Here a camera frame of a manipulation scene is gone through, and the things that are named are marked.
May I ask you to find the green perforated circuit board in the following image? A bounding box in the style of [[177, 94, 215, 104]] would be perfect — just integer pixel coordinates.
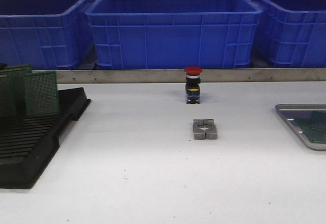
[[1, 75, 16, 117], [294, 118, 325, 144], [310, 110, 326, 132], [23, 71, 60, 116], [1, 64, 32, 114]]

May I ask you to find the black slotted board rack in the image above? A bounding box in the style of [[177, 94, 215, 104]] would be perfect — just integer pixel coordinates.
[[1, 87, 91, 189]]

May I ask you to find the metal tray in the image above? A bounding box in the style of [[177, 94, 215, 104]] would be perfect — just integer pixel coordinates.
[[276, 104, 325, 150]]

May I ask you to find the red emergency stop button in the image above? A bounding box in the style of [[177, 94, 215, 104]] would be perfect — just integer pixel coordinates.
[[184, 66, 203, 104]]

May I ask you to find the grey split clamp block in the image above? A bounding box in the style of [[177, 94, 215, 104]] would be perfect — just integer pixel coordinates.
[[193, 119, 218, 140]]

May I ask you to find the blue plastic crate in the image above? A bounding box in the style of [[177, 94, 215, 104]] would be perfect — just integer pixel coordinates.
[[1, 0, 95, 70], [86, 0, 262, 70], [252, 0, 325, 68]]

